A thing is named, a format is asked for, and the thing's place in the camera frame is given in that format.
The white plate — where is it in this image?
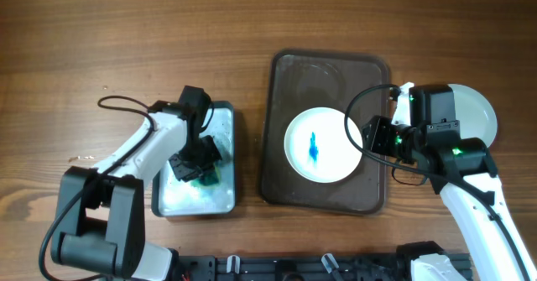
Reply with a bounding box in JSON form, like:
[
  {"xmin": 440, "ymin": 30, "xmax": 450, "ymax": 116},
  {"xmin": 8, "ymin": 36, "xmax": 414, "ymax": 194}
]
[
  {"xmin": 284, "ymin": 107, "xmax": 362, "ymax": 184},
  {"xmin": 449, "ymin": 84, "xmax": 498, "ymax": 148}
]

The green and yellow sponge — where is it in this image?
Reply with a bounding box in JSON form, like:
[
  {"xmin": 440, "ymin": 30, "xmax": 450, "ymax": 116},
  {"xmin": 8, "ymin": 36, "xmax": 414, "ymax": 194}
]
[{"xmin": 191, "ymin": 165, "xmax": 221, "ymax": 187}]

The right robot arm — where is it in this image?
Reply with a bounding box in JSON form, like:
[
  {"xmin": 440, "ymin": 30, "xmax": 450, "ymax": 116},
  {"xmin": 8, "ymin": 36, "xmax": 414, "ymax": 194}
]
[{"xmin": 362, "ymin": 116, "xmax": 536, "ymax": 280}]

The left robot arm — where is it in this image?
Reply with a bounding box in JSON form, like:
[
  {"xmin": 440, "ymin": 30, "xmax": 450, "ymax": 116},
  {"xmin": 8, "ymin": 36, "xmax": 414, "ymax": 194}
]
[{"xmin": 40, "ymin": 101, "xmax": 221, "ymax": 280}]

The black tray with water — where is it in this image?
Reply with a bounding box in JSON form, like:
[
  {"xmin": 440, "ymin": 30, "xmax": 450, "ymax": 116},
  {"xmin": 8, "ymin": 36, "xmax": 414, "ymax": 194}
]
[{"xmin": 151, "ymin": 101, "xmax": 236, "ymax": 217}]

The brown plastic serving tray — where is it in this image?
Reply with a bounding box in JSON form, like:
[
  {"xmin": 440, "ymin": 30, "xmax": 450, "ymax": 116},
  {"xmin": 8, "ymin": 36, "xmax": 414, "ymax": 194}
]
[{"xmin": 258, "ymin": 49, "xmax": 390, "ymax": 216}]

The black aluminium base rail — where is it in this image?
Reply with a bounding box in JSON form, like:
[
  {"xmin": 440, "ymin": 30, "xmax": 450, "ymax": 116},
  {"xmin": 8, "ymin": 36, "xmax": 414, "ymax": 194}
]
[{"xmin": 170, "ymin": 252, "xmax": 412, "ymax": 281}]

